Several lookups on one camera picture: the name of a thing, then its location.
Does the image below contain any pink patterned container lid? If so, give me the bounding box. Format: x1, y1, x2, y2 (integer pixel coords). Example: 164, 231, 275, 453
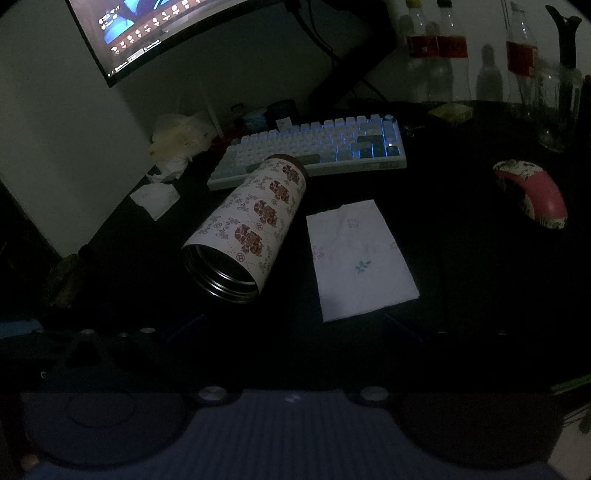
492, 159, 568, 230

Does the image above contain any black cap clear bottle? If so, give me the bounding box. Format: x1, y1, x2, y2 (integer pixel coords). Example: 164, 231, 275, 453
435, 0, 472, 103

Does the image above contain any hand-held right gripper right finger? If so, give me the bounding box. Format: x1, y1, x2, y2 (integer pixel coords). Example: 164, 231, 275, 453
345, 313, 571, 408

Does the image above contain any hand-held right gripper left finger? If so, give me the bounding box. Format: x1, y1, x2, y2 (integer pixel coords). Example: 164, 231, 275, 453
23, 313, 243, 408

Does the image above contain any black monitor stand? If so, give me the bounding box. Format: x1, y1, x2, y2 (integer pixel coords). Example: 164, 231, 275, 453
286, 0, 399, 105

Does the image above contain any yellow sponge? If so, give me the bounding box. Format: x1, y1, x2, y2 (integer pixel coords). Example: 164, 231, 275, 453
427, 102, 474, 124

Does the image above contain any dark jar with white label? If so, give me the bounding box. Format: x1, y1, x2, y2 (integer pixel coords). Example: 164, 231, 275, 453
268, 100, 299, 131

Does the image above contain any crumpled white tissue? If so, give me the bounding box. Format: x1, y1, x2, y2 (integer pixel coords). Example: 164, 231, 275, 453
147, 154, 193, 184

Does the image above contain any black monitor cable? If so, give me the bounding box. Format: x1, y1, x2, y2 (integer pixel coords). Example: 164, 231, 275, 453
295, 0, 338, 58

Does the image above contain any tall clear bottle red label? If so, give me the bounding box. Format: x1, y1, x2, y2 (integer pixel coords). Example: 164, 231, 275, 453
505, 0, 541, 103

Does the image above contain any folded white paper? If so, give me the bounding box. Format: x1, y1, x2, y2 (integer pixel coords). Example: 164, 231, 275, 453
130, 182, 181, 221

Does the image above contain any curved computer monitor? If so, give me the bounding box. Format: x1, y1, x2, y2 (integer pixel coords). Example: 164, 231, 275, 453
65, 0, 296, 88

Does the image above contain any blue patterned cup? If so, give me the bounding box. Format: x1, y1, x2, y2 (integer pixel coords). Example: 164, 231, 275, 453
244, 110, 269, 133

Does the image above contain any crumpled plastic bag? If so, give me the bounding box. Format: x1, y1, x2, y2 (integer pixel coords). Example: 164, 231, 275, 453
151, 111, 214, 160

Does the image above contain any floral patterned tin container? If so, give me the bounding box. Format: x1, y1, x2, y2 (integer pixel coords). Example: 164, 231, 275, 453
180, 154, 309, 305

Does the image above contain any white backlit keyboard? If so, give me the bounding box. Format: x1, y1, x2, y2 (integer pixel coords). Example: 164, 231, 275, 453
207, 113, 408, 191

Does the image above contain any clear drinking glass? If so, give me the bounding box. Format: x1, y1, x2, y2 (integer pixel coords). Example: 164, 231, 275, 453
537, 62, 581, 153

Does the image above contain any black forked tool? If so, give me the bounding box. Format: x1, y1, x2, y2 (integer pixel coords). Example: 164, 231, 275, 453
545, 4, 583, 70

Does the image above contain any white printed tissue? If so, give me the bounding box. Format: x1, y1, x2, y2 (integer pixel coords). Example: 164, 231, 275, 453
305, 199, 421, 323

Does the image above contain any yellow cap clear bottle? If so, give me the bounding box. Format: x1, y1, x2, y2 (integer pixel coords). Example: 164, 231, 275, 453
400, 0, 442, 103

